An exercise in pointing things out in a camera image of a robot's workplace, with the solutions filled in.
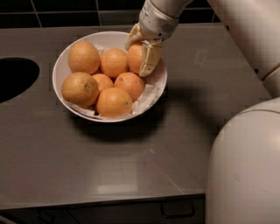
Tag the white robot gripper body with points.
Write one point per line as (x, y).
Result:
(156, 25)

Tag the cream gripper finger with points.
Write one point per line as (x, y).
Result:
(151, 55)

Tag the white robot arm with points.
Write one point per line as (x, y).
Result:
(243, 180)

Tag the white ceramic bowl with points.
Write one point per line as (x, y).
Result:
(154, 83)

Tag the small centre orange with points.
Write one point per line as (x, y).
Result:
(103, 81)

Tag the white paper towel lining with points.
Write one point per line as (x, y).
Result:
(106, 85)

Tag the black sink basin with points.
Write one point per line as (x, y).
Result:
(16, 76)

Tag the black drawer handle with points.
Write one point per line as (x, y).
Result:
(177, 210)

